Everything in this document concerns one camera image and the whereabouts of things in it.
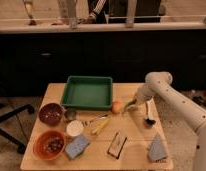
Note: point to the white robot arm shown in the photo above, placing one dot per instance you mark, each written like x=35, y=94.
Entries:
x=195, y=116

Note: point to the purple bowl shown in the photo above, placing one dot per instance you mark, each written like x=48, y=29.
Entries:
x=50, y=114

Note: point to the orange bowl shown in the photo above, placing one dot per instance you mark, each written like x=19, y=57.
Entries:
x=49, y=145

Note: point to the green plastic tray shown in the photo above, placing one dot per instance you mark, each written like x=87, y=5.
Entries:
x=88, y=93

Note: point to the orange fruit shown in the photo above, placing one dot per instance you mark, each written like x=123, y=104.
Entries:
x=116, y=107

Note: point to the small metal cup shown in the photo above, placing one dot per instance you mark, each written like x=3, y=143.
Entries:
x=70, y=114

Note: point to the white cup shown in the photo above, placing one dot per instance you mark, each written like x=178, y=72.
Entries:
x=74, y=128

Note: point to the black framed brush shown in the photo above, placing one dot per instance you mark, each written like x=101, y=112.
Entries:
x=117, y=144

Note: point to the blue sponge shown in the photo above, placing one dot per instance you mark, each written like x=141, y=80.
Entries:
x=77, y=146

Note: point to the wooden table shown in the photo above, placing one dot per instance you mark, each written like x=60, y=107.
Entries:
x=133, y=157

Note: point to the light blue folded cloth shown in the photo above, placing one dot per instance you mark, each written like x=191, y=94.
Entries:
x=156, y=149

